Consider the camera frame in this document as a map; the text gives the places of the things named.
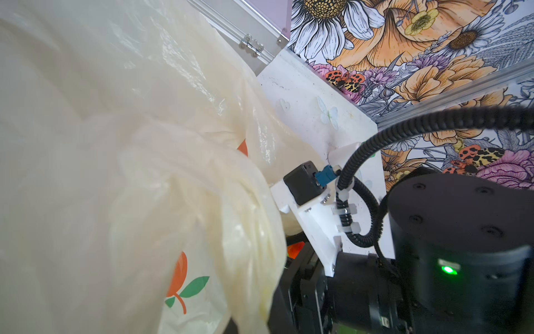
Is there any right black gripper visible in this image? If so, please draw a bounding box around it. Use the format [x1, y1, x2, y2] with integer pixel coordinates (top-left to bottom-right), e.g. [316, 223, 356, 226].
[278, 243, 333, 333]

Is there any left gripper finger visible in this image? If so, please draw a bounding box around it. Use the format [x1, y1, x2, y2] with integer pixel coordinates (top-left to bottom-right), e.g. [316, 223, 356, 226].
[268, 288, 297, 334]

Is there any translucent cream plastic bag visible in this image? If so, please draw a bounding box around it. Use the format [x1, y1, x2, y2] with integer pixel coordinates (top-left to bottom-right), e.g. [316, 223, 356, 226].
[1, 1, 321, 333]

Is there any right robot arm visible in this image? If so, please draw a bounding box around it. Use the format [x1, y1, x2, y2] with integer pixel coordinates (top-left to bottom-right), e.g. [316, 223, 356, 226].
[268, 168, 533, 333]

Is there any silver metal case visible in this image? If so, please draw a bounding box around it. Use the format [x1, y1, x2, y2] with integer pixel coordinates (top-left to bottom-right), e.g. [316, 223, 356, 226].
[189, 0, 292, 75]

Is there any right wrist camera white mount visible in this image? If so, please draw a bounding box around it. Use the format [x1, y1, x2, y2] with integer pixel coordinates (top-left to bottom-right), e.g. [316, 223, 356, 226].
[271, 157, 371, 277]

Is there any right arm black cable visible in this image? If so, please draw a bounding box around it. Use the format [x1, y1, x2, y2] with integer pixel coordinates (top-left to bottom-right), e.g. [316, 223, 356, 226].
[335, 106, 534, 249]

